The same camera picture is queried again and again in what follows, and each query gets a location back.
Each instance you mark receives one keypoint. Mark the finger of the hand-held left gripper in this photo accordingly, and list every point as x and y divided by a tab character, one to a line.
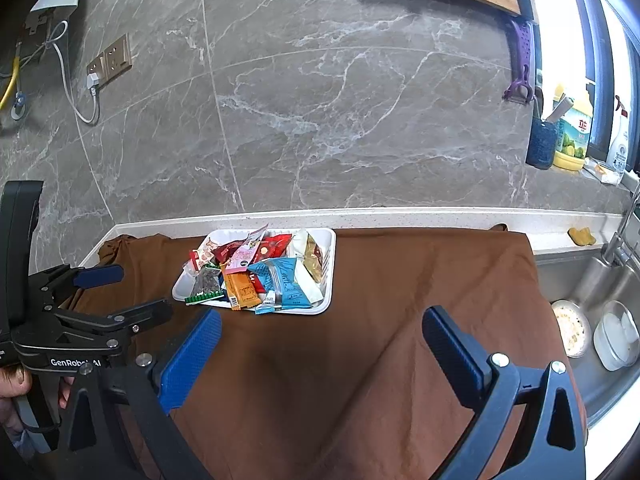
145	312
102	276

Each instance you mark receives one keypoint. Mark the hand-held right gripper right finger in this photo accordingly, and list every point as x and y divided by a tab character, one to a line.
452	355

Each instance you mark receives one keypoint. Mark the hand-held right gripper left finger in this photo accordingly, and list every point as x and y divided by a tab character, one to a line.
192	360

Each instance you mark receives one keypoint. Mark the clear green-edged snack packet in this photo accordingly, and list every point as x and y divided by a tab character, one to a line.
205	285

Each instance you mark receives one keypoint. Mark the pale pink clear snack packet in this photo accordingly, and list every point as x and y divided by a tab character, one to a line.
197	260

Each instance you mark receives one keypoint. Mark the orange snack packet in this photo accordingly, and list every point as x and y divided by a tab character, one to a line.
242	292

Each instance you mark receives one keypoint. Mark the small pink candy packet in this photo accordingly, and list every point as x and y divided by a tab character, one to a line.
209	246

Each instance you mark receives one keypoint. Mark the small red snack packet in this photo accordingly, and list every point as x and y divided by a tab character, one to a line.
227	250

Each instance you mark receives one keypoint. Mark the long pink snack packet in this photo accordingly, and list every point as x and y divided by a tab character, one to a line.
245	252

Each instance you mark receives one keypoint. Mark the light blue snack packet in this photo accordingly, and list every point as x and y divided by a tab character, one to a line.
287	280

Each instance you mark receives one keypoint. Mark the white snack packet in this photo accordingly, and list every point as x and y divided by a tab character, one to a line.
306	287

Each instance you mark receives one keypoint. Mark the large red snack packet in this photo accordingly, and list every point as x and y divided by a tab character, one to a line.
272	245

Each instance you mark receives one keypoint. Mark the white plastic tray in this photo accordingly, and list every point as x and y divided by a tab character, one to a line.
326	280

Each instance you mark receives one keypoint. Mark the gold snack packet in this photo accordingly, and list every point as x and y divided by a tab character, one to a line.
315	257

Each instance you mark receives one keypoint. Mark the person's left hand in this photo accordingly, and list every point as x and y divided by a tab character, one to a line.
15	385

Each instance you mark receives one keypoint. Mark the brown cloth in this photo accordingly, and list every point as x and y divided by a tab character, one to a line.
375	285

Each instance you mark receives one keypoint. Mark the white dish with residue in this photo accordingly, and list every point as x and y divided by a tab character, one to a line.
572	330

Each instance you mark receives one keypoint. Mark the steel sink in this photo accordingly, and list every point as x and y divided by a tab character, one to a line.
580	280

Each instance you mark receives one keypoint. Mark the yellow sponge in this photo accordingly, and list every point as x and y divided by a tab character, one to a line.
581	236

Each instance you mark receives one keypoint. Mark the steel faucet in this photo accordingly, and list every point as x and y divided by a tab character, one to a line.
615	250

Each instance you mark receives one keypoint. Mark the dark blue utensil holder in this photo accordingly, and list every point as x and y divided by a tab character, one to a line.
540	145

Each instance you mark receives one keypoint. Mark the yellow detergent bottle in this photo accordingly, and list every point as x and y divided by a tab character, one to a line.
575	135

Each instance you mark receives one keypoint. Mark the white spray bottle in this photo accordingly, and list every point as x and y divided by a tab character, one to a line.
620	152

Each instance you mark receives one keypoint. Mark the purple peeler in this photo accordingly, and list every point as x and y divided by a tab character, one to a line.
522	45

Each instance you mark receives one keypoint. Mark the brown wall socket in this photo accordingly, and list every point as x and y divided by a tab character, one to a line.
117	57

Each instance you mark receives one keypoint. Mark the black wall bracket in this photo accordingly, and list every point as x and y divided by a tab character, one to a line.
525	2

